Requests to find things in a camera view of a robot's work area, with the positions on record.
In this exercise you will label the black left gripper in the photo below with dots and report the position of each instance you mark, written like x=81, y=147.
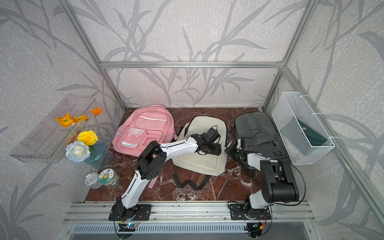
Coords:
x=218, y=150

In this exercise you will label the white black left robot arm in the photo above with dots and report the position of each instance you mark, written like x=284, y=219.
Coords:
x=151, y=162

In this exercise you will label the controller circuit board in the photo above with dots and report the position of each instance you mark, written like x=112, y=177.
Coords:
x=128, y=226
x=254, y=230

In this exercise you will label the left controller circuit board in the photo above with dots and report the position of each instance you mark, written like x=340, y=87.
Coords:
x=128, y=226

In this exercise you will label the white wire mesh basket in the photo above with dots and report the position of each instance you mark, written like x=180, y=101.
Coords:
x=293, y=105

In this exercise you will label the small orange artificial flower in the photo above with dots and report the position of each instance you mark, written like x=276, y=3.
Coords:
x=97, y=111

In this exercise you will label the aluminium mounting rail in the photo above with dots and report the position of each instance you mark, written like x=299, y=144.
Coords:
x=185, y=212

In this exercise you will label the clear plastic shelf tray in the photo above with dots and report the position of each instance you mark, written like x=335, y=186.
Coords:
x=48, y=141

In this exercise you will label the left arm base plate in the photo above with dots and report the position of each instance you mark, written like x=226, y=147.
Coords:
x=137, y=213

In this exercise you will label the grey fabric backpack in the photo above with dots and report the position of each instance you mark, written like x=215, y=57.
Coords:
x=259, y=127

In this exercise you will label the right controller circuit board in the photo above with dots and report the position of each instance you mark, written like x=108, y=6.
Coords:
x=254, y=230

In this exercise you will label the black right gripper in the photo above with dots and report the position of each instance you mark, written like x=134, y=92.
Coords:
x=230, y=152

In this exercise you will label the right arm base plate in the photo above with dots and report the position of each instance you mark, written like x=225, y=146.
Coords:
x=245, y=212

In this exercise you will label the yellow artificial flower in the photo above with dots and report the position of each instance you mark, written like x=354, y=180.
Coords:
x=89, y=138

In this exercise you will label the green book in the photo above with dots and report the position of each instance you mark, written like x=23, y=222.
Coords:
x=302, y=136

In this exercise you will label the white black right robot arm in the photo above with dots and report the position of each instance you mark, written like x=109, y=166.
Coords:
x=276, y=177

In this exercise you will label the green labelled tin can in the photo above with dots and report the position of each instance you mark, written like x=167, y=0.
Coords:
x=109, y=178

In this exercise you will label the orange artificial poppy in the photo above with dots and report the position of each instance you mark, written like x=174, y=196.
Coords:
x=65, y=121

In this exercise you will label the white artificial rose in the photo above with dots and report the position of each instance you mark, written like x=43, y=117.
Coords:
x=77, y=152

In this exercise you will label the pink backpack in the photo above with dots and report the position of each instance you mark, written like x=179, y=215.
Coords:
x=144, y=125

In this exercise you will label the teal glass vase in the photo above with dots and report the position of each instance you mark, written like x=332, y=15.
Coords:
x=100, y=157

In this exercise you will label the silver tin can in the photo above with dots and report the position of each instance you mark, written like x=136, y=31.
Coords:
x=92, y=181

